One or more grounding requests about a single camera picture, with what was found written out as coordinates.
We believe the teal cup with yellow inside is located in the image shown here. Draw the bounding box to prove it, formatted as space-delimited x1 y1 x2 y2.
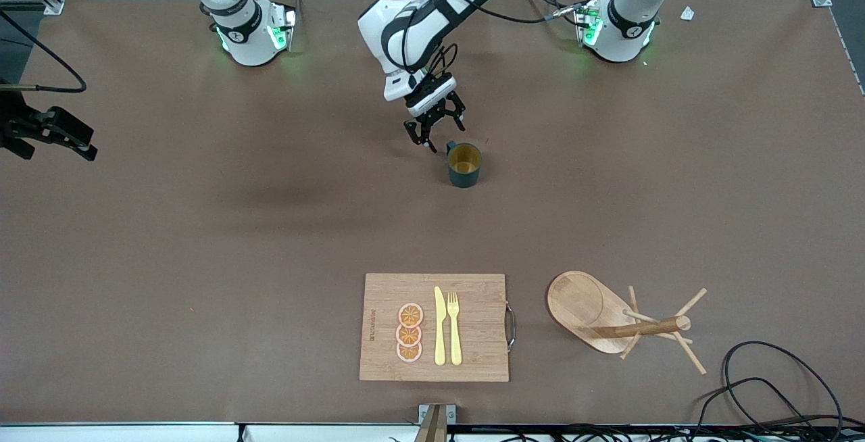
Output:
445 141 483 189

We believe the wooden mug rack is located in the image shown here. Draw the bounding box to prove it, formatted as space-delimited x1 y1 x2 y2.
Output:
546 270 708 376

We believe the table cover sheet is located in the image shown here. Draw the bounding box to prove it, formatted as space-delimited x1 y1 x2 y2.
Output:
0 0 865 426

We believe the yellow plastic knife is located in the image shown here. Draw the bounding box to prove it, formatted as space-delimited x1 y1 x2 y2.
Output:
434 286 447 366

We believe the yellow plastic fork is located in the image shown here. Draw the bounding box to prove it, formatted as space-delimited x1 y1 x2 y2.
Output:
447 291 463 366

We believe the wooden cutting board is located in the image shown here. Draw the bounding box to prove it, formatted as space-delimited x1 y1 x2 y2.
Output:
359 273 516 383

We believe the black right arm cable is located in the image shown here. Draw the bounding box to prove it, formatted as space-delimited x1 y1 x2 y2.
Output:
0 9 87 93

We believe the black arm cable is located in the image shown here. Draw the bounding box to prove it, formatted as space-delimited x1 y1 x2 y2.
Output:
402 0 622 78
0 9 87 93

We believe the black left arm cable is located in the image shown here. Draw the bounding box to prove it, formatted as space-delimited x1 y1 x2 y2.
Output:
402 0 622 78

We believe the metal mount bracket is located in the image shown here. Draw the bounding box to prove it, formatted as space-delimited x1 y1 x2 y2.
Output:
418 403 457 442

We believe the black cable loop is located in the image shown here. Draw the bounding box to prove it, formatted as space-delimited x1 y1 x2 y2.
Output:
689 378 812 442
722 341 845 442

